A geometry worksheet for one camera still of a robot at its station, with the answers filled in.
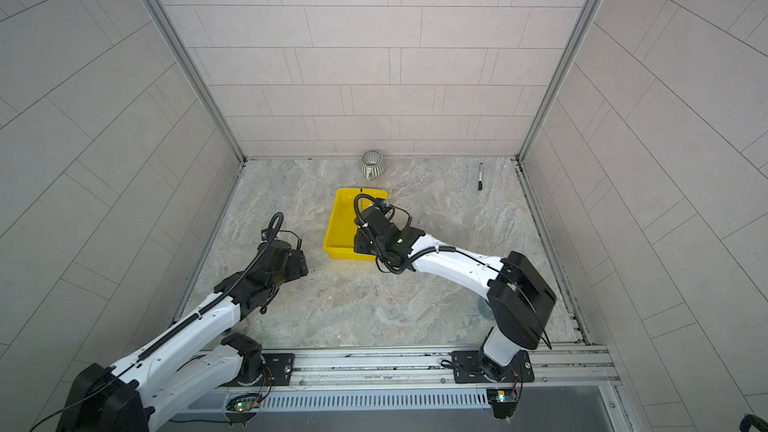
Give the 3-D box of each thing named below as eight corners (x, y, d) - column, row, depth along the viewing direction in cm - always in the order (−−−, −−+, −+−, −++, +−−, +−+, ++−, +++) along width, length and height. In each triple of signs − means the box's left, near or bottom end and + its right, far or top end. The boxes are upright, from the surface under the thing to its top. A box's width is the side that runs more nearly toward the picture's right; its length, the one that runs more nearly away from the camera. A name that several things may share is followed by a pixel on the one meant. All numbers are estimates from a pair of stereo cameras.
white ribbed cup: (368, 185, 111) (366, 171, 105) (358, 166, 117) (356, 152, 111) (388, 177, 113) (388, 164, 107) (377, 159, 119) (376, 145, 113)
